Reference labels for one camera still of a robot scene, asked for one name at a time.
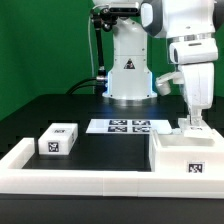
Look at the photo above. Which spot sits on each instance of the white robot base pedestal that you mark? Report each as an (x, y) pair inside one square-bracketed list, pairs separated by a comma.
[(129, 82)]

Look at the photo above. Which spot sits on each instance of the white U-shaped table fence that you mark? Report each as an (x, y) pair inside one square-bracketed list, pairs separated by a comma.
[(16, 179)]

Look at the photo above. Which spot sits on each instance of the white cabinet body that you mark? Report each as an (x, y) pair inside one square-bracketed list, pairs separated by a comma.
[(171, 154)]

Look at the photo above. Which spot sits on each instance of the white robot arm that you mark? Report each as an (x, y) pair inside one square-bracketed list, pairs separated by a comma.
[(188, 27)]

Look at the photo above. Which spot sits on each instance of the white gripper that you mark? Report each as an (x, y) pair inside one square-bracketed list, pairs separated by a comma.
[(198, 89)]

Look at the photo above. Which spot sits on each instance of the white sheet with four tags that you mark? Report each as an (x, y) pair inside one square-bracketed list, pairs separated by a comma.
[(128, 126)]

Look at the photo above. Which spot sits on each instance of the white box with tags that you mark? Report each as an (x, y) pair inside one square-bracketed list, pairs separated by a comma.
[(58, 139)]

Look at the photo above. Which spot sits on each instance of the black camera on mount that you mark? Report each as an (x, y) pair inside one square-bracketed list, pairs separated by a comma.
[(104, 16)]

